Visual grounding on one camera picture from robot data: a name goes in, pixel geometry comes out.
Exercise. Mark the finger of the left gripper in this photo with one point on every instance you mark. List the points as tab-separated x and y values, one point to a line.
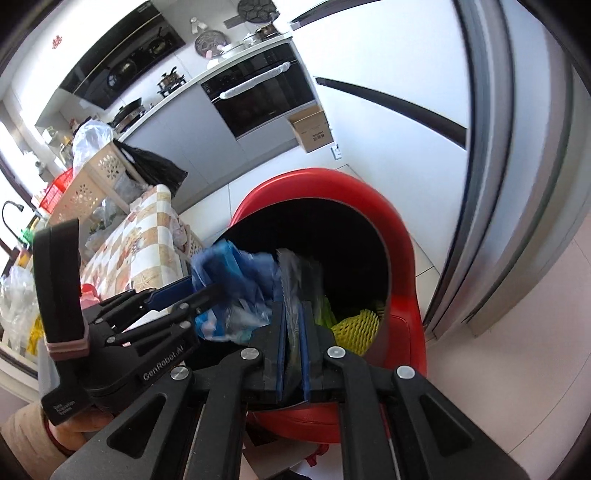
130	306
186	311

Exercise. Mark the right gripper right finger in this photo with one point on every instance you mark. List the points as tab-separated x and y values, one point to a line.
395	424

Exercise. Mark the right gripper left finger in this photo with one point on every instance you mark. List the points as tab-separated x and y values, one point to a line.
189	423

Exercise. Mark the blue plastic bag trash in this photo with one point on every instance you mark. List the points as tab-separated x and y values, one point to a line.
250	283

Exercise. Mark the black kitchen faucet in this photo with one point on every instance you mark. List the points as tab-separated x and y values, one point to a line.
12	222

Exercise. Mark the red trash bin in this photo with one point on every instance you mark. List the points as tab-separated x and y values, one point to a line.
358	241

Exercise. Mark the person's left hand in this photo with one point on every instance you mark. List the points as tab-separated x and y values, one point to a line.
70	435

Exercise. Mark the checkered tablecloth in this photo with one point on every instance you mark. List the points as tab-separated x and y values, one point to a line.
149	249

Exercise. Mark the crumpled clear plastic bag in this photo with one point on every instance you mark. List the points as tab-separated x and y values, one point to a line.
19	307

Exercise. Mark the beige perforated storage rack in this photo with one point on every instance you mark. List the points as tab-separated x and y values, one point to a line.
93	183

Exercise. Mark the yellow foam fruit net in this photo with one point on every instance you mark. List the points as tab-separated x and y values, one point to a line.
357	333

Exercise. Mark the red plastic basket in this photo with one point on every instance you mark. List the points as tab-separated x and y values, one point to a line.
55	191

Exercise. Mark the black plastic bag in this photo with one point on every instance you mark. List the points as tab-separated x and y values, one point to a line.
153	168

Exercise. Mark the clear plastic bag on rack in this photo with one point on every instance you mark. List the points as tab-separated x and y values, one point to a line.
88	140

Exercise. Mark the black wok on stove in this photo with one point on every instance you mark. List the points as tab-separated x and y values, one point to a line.
126	115

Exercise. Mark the small pot on stove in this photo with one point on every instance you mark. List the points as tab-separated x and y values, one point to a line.
170	82

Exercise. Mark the cardboard box on floor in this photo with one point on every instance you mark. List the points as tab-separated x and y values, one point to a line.
311	128

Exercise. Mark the built-in black oven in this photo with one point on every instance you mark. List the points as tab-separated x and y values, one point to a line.
260	88

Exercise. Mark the black range hood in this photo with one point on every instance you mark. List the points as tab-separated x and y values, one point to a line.
129	49

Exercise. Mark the round decorative plate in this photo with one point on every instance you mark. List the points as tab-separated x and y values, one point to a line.
210	43

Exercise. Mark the black round mold pan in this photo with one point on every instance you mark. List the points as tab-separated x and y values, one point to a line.
253	11

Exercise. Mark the white refrigerator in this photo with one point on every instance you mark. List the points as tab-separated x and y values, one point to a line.
464	115

